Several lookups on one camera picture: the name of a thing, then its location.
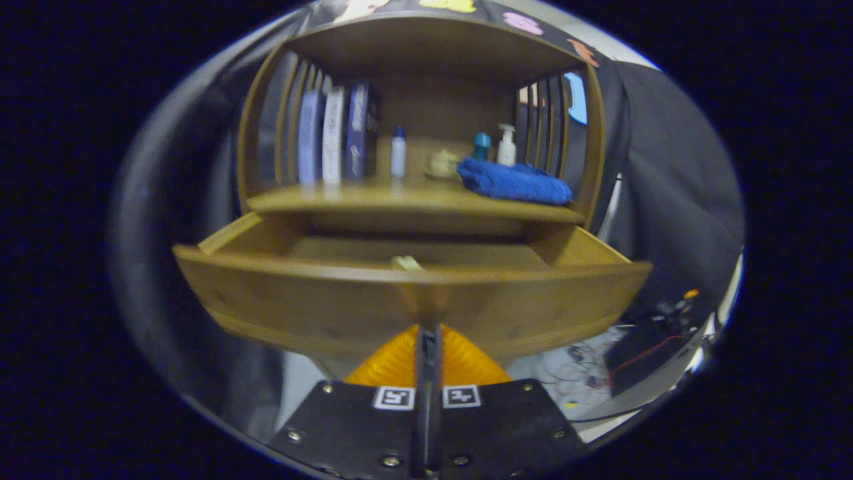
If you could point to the wooden drawer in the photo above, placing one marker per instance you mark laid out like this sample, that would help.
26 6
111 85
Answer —
300 300

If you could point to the blue towel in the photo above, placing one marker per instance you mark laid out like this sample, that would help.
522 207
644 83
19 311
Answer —
513 181

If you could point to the dark blue book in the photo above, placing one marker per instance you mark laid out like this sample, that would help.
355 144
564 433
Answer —
360 133

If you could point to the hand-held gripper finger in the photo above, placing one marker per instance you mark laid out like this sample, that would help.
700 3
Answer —
422 373
433 373

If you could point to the wooden countertop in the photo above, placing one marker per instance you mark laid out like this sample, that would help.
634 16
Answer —
373 196

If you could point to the white bottle blue cap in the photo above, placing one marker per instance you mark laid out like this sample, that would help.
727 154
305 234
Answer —
398 156

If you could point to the white book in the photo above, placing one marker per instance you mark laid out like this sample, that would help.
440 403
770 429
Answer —
333 136

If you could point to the pale green scrubbing brush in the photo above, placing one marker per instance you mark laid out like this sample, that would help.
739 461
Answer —
405 262

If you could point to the wooden cabinet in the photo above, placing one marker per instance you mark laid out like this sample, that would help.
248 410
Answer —
440 100

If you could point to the lilac book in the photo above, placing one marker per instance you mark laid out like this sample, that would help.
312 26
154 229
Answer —
308 140

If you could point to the white pump bottle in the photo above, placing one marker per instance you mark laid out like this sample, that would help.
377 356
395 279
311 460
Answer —
507 150

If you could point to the beige lidded teacup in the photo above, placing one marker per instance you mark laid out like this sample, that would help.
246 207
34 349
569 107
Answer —
443 163

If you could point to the teal bottle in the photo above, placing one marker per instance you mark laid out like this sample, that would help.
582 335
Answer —
481 143

